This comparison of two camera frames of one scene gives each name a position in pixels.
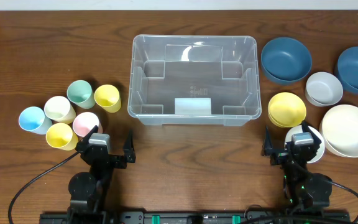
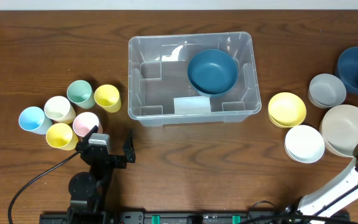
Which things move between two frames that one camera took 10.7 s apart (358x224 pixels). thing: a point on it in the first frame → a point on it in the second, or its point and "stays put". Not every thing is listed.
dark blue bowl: [356, 70] stays put
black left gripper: [110, 158] stays put
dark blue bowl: [286, 61] → [212, 72]
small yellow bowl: [287, 109] stays put
